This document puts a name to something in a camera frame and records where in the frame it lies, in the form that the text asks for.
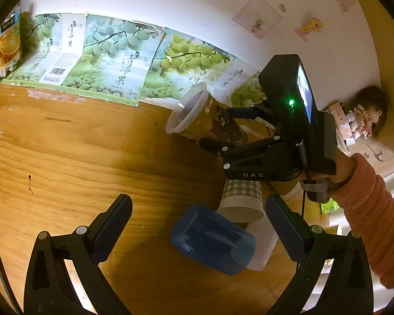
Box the pink small box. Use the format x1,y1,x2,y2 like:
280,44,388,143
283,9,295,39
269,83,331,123
328,102,352,140

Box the yellow juice carton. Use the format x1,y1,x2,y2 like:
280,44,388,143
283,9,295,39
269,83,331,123
0,9,21,78

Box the green tissue pack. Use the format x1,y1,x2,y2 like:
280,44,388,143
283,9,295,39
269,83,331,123
320,198,339,215

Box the blue plastic cup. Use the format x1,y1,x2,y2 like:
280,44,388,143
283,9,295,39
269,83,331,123
171,205,256,275

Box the orange sleeved forearm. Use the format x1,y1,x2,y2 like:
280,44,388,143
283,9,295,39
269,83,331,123
330,154,394,289

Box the green grape poster strip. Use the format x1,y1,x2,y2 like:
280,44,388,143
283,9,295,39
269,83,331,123
5,13,265,107

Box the brown clear plastic cup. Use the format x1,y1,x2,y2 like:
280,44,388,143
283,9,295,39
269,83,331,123
166,82,248,146

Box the person's hand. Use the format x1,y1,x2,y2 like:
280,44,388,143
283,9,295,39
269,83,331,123
299,149,359,193

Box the brown haired doll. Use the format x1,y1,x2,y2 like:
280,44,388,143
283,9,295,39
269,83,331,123
347,85,389,141

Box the checkered paper cup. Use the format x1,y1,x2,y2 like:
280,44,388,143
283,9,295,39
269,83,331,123
217,179,265,223

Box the plain white paper cup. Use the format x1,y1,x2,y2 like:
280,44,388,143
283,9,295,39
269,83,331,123
245,215,278,271

